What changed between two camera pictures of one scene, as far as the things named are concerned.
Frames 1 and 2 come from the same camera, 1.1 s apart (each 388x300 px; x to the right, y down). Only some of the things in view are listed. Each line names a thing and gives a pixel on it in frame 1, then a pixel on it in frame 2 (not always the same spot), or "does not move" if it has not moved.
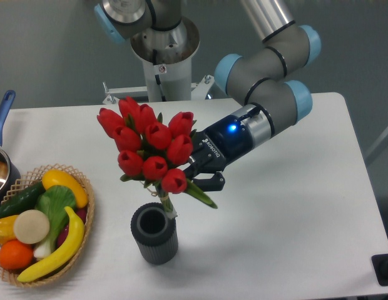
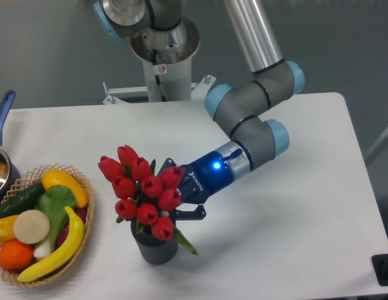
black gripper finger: (216, 183) to (198, 214)
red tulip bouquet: (151, 147) to (145, 194)
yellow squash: (54, 177) does not move
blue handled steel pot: (6, 173) does not move
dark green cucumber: (25, 200) does not move
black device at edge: (383, 267) does not move
